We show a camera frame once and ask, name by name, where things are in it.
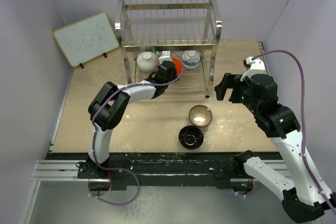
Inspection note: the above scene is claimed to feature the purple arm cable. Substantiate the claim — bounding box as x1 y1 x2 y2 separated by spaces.
251 49 336 214
90 52 184 172

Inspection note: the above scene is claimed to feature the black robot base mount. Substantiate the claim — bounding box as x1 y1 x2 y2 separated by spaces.
46 152 249 190

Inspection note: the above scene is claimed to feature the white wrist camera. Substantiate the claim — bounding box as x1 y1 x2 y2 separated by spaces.
158 51 172 64
240 57 266 81

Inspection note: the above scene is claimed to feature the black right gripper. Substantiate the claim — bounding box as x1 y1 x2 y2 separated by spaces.
215 72 261 115

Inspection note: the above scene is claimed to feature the black glossy bowl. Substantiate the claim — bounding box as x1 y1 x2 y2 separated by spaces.
178 125 204 150

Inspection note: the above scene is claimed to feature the small framed whiteboard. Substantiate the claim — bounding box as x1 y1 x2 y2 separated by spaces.
52 12 119 68

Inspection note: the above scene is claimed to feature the white ceramic bowl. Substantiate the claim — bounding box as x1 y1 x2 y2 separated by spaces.
136 51 159 72

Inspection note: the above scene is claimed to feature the stainless steel dish rack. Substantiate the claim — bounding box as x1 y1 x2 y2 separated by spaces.
114 0 222 98

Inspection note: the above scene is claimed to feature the orange plastic bowl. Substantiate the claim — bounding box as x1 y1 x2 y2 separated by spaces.
172 58 183 76

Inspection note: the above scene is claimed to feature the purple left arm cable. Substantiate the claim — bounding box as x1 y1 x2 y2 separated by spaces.
90 52 184 172

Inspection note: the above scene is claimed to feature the aluminium extrusion rail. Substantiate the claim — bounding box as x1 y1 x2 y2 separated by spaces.
32 160 109 182

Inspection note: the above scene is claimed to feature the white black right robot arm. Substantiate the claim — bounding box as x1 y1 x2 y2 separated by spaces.
215 73 335 223

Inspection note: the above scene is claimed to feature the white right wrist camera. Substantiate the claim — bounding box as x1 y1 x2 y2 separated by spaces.
240 57 266 81

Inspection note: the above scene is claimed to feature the brown beige bowl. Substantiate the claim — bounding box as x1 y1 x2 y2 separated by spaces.
188 105 213 127

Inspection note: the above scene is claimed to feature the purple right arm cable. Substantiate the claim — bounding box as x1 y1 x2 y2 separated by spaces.
251 49 336 214

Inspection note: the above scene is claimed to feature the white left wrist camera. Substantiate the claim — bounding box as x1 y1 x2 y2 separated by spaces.
158 51 172 64

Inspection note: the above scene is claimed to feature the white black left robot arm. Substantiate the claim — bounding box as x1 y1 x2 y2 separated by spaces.
88 61 178 178

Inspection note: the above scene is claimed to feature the blue white patterned bowl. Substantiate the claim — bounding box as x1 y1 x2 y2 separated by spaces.
181 50 201 69

